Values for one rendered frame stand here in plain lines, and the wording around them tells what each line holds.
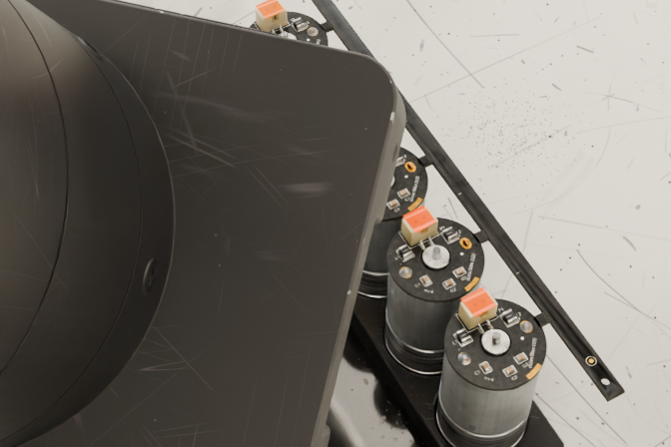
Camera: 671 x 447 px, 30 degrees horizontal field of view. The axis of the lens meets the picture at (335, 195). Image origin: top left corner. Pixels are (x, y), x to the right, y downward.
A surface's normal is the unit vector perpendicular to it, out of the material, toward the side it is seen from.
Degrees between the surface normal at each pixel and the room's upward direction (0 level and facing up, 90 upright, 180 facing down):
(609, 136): 0
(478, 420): 90
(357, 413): 0
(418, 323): 90
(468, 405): 90
